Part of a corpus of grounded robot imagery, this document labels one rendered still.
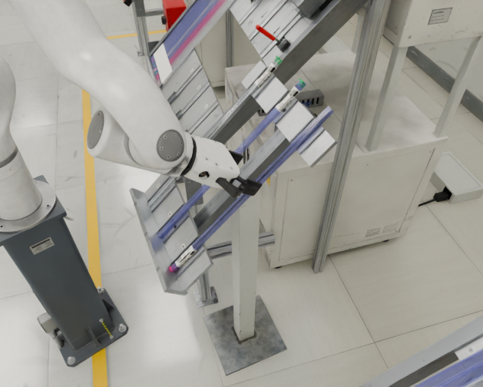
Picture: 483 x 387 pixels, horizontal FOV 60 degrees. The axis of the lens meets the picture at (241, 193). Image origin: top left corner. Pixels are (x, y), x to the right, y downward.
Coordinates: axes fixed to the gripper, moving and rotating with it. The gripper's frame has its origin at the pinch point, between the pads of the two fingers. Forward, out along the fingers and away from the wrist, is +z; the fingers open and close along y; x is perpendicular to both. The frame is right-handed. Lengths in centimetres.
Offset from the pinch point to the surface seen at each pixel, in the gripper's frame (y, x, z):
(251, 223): 7.9, 18.2, 20.5
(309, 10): 33.1, -31.6, 16.7
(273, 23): 47, -23, 19
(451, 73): 117, -53, 213
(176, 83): 71, 13, 16
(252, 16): 59, -21, 20
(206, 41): 173, 16, 76
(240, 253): 8.0, 29.7, 25.2
